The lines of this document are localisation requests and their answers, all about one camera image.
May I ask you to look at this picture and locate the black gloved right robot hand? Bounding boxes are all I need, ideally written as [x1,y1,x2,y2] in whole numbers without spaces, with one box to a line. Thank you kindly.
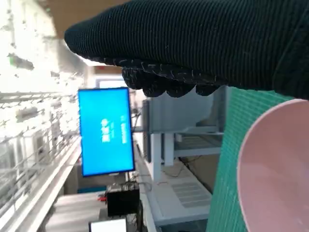
[64,0,309,102]

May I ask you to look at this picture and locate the pink bowl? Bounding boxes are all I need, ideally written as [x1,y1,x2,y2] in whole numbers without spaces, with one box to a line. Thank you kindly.
[236,98,309,232]

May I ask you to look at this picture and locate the large white perforated cabinet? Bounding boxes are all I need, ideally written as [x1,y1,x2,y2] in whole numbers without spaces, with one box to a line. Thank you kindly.
[142,86,229,183]

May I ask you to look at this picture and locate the green cutting mat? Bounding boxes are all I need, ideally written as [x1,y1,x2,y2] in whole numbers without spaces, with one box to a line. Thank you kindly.
[205,86,302,232]

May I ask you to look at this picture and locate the monitor with plain blue screen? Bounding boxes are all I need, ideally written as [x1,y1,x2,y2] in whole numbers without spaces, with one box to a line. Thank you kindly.
[77,87,136,178]

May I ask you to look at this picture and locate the white keyboard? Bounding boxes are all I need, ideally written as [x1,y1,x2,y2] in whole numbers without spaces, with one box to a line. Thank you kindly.
[170,181,212,210]

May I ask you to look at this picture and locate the grey office desk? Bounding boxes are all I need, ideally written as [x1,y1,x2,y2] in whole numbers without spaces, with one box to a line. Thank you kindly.
[135,135,215,232]

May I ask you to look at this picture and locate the black computer box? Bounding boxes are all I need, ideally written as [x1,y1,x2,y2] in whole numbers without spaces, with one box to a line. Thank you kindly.
[106,185,142,217]

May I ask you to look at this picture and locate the white metal railing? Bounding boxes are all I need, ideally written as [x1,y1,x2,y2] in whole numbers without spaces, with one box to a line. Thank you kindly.
[0,90,82,232]

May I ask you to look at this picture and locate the monitor with white screen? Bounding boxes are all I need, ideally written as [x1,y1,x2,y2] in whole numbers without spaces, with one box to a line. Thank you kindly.
[88,217,128,232]

